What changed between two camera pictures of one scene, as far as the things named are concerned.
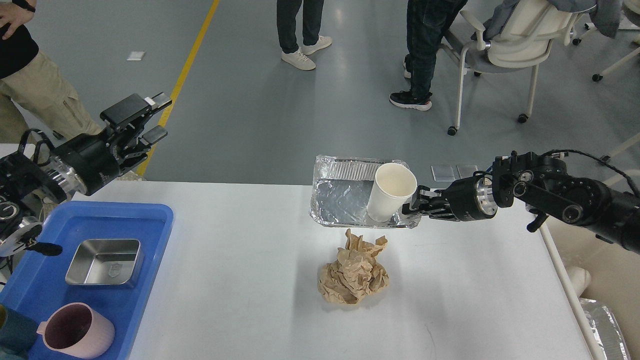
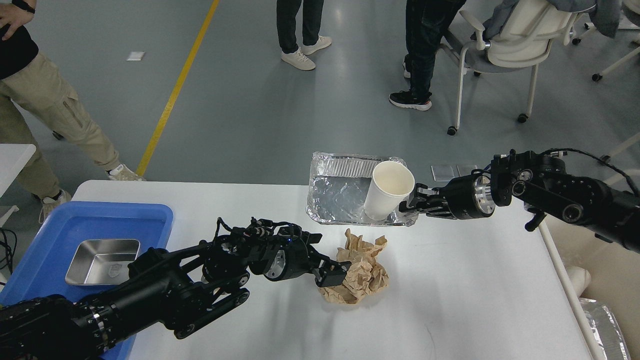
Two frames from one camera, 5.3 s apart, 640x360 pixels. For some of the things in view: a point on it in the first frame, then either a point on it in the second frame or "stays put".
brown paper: [356, 273] stays put
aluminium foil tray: [340, 192] stays put
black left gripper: [86, 162] → [291, 259]
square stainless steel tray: [107, 261] stays put
